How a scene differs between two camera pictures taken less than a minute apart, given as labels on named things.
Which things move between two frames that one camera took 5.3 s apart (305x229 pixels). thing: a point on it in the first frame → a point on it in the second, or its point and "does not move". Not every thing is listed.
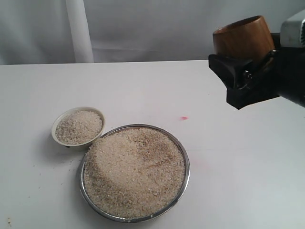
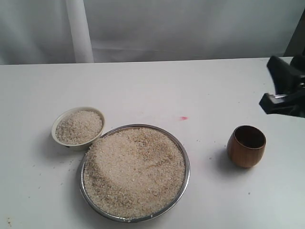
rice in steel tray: (134, 172) does not move
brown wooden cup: (250, 37) → (246, 146)
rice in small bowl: (78, 127) does not move
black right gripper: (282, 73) → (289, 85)
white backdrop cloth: (73, 31) does not move
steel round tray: (137, 173) does not move
